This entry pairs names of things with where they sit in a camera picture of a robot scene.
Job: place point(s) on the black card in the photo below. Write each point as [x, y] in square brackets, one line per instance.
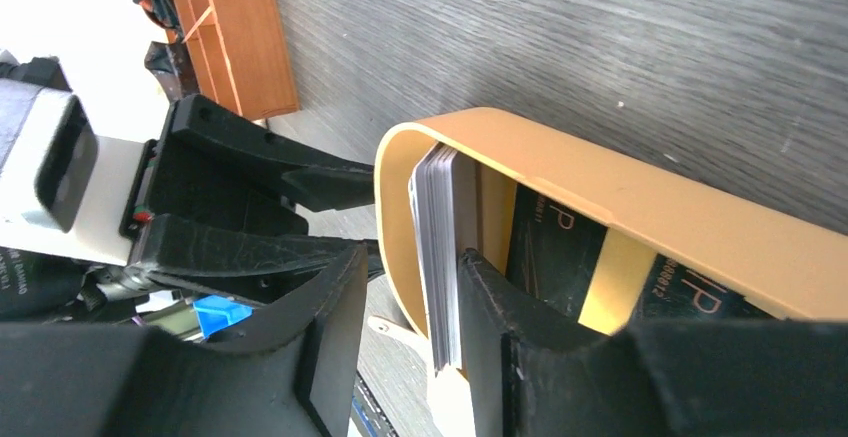
[673, 290]
[553, 251]

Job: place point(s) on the oval wooden card tray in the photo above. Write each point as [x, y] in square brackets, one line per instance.
[785, 265]

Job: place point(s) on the orange compartment tray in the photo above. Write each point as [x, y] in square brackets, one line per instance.
[239, 54]

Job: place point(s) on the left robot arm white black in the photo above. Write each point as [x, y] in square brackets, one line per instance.
[50, 288]

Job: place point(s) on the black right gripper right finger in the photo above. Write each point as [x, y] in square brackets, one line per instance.
[531, 372]

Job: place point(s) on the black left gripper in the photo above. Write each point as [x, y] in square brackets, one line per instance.
[208, 211]

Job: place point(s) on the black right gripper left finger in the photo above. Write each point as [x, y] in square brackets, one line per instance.
[288, 370]

